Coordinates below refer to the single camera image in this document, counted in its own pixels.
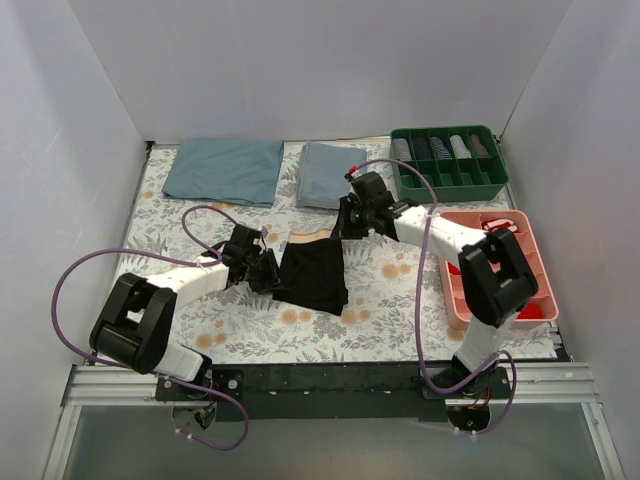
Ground red white striped rolled garment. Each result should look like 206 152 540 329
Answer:
481 218 519 233

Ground black underwear beige waistband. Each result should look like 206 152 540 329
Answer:
272 229 349 316

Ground grey blue folded cloth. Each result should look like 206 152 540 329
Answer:
296 142 368 210

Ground black rolled sock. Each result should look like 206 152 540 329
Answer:
411 137 432 160

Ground pink divided organizer box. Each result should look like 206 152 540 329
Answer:
437 209 560 331

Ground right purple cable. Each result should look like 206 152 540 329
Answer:
354 158 519 437

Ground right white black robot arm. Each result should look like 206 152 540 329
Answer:
332 171 539 398

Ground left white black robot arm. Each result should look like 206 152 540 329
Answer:
89 225 281 400

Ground aluminium frame rail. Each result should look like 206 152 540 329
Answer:
62 362 601 406

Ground brown rolled sock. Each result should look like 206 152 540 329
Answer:
469 133 492 158

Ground white striped rolled sock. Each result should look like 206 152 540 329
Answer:
392 138 412 162

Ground teal folded cloth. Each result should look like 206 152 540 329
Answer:
162 139 284 208

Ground green divided organizer box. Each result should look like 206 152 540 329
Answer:
390 125 509 203

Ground grey white rolled sock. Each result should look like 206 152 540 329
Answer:
450 135 472 159

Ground blue striped rolled sock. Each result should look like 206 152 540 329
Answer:
430 136 452 160

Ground floral patterned table mat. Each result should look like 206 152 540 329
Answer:
97 137 559 365

